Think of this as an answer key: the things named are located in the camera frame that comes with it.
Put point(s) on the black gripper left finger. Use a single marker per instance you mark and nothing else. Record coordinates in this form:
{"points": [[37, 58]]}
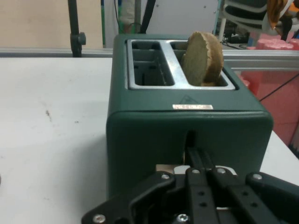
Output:
{"points": [[163, 200]]}

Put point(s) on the round brown bread slice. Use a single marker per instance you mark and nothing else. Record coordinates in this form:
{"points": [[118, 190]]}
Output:
{"points": [[196, 58]]}

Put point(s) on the white cabinet panel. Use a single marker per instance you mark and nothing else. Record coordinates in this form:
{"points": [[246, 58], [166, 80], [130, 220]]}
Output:
{"points": [[182, 16]]}

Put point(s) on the aluminium profile frame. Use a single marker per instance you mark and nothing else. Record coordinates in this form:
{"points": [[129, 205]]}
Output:
{"points": [[46, 52]]}

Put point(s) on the white mesh office chair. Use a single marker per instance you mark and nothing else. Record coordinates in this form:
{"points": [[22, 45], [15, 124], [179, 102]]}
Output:
{"points": [[243, 11]]}

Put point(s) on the black tripod pole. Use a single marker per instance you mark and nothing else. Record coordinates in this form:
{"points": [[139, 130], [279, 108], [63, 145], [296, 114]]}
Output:
{"points": [[74, 28]]}

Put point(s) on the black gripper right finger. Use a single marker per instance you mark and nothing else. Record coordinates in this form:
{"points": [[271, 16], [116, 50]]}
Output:
{"points": [[257, 200]]}

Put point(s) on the flat pink foam block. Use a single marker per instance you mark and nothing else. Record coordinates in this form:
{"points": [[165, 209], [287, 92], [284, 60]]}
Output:
{"points": [[271, 44]]}

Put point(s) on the large pink foam block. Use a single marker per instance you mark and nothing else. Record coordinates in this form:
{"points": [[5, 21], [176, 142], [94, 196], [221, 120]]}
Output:
{"points": [[280, 109]]}

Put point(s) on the dark green two-slot toaster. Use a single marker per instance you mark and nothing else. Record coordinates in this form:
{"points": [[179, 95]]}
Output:
{"points": [[151, 140]]}

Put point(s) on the beige partition board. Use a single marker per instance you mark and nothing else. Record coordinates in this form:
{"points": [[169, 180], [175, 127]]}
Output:
{"points": [[35, 23]]}

